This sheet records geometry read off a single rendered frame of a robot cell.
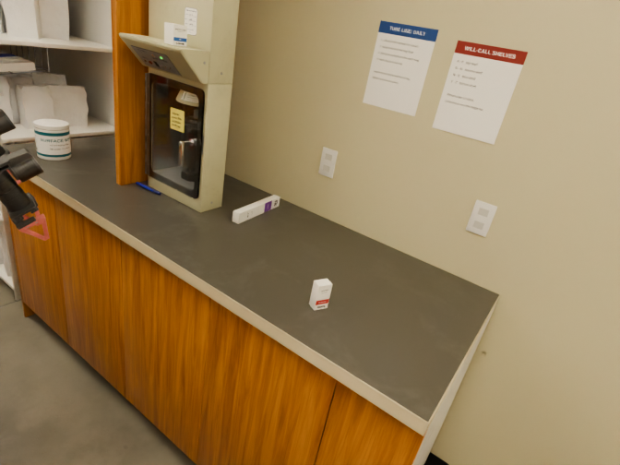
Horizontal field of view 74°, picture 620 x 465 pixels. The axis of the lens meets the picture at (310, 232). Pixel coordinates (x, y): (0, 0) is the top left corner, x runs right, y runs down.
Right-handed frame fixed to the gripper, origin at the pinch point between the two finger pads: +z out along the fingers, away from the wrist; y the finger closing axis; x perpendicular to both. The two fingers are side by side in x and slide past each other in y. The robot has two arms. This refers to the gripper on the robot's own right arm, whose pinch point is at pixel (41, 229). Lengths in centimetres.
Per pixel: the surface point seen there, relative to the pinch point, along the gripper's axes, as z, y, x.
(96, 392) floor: 97, 28, 30
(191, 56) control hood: -24, 5, -63
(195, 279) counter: 20.3, -31.2, -25.3
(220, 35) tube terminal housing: -25, 8, -76
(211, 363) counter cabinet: 49, -37, -16
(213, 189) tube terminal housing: 24, 9, -53
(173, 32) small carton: -30, 13, -63
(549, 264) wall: 47, -91, -114
